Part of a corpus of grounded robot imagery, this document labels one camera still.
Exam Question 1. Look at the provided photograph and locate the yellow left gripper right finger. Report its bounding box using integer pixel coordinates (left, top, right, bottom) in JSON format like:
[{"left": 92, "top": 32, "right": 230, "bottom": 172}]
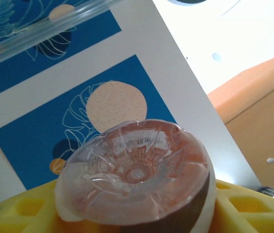
[{"left": 204, "top": 179, "right": 274, "bottom": 233}]

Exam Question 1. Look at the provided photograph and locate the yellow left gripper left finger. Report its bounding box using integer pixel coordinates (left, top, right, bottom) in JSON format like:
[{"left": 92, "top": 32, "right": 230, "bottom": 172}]
[{"left": 0, "top": 181, "right": 84, "bottom": 233}]

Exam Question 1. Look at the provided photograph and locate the clear bottle brown label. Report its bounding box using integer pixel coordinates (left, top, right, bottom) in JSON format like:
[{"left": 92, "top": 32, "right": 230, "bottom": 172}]
[{"left": 54, "top": 118, "right": 217, "bottom": 233}]

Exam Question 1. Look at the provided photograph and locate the orange cabinet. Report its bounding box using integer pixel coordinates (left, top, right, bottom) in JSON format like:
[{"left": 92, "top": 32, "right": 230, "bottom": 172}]
[{"left": 207, "top": 50, "right": 274, "bottom": 195}]

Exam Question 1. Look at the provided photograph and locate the aluminium frame post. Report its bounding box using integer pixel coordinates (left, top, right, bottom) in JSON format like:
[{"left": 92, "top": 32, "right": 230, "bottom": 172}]
[{"left": 0, "top": 0, "right": 125, "bottom": 71}]

